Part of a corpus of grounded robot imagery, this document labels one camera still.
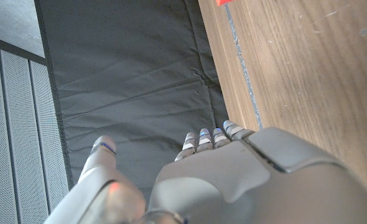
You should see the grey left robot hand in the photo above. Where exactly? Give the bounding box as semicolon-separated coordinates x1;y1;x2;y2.
43;119;367;224

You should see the black backdrop curtain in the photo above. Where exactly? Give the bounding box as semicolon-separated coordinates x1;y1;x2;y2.
34;0;230;200

